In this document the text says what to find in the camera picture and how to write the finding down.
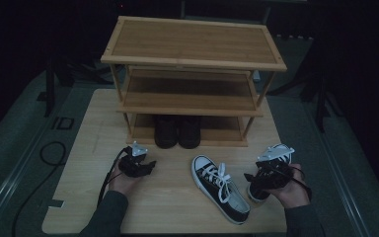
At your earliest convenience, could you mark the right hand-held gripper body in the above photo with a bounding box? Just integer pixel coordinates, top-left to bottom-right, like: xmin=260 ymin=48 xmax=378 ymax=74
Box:
xmin=252 ymin=145 xmax=296 ymax=192

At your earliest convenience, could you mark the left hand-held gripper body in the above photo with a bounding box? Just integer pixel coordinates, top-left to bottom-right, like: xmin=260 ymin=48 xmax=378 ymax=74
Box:
xmin=117 ymin=141 xmax=156 ymax=179

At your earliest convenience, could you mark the black white canvas sneaker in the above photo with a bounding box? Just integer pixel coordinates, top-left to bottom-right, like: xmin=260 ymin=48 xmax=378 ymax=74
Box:
xmin=190 ymin=154 xmax=252 ymax=226
xmin=246 ymin=143 xmax=293 ymax=204

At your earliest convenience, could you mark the bamboo shoe rack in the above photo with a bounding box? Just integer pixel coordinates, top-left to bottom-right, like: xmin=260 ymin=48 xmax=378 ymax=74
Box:
xmin=100 ymin=15 xmax=288 ymax=148

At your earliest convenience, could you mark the person's left hand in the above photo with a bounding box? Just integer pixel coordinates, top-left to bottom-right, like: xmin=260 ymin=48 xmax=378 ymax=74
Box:
xmin=108 ymin=169 xmax=140 ymax=198

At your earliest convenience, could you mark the person's right hand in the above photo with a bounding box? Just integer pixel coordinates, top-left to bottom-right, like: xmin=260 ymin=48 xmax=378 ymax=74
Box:
xmin=269 ymin=164 xmax=312 ymax=210

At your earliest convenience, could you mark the black metal stand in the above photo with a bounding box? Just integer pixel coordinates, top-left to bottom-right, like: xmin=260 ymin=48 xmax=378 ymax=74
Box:
xmin=269 ymin=33 xmax=343 ymax=134
xmin=37 ymin=57 xmax=80 ymax=119

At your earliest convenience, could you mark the left hand-held gripper cable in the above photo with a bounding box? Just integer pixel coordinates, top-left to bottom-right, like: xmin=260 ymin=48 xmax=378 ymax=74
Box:
xmin=97 ymin=147 xmax=127 ymax=208

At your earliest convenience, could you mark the hand-held gripper cable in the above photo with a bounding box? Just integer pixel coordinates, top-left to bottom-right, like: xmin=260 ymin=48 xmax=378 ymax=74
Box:
xmin=97 ymin=147 xmax=127 ymax=208
xmin=265 ymin=164 xmax=313 ymax=201

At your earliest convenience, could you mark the right hand-held gripper cable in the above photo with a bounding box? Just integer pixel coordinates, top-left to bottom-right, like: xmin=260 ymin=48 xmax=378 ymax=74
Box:
xmin=265 ymin=164 xmax=313 ymax=201

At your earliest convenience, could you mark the black floor cable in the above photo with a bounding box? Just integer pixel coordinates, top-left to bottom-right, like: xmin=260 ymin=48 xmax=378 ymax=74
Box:
xmin=11 ymin=140 xmax=68 ymax=237

